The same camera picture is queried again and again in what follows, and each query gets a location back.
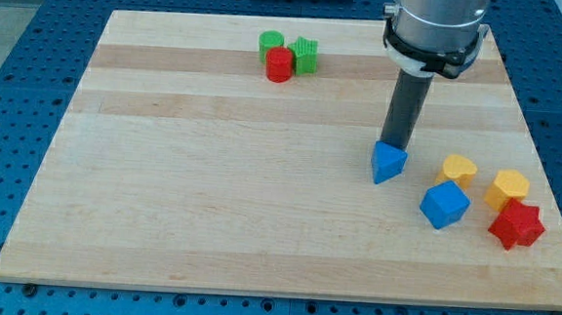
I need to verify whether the black and white clamp collar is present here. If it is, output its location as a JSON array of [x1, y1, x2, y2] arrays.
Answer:
[[382, 19, 490, 79]]

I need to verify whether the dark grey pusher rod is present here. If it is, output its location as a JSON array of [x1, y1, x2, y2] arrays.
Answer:
[[380, 70, 432, 150]]

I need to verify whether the blue triangle block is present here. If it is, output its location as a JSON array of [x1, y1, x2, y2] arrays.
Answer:
[[371, 141, 407, 185]]

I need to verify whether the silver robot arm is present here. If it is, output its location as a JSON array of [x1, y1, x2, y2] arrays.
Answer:
[[380, 0, 490, 150]]

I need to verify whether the yellow heart block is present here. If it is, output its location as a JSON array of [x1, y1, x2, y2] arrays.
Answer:
[[435, 154, 478, 190]]

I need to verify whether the green star block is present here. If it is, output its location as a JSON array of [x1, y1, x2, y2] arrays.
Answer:
[[288, 36, 318, 76]]

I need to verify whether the blue cube block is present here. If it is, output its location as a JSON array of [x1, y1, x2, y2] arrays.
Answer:
[[420, 180, 471, 230]]

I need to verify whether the yellow hexagon block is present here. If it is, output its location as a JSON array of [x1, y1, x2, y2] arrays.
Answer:
[[484, 169, 531, 212]]

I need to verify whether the red cylinder block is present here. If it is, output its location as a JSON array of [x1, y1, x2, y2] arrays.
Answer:
[[265, 47, 293, 83]]

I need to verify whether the green cylinder block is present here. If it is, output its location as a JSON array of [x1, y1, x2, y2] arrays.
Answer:
[[258, 30, 285, 63]]

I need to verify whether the red star block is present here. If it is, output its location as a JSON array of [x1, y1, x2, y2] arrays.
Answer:
[[488, 198, 545, 251]]

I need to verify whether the light wooden board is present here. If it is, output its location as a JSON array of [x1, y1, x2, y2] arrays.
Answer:
[[0, 10, 562, 311]]

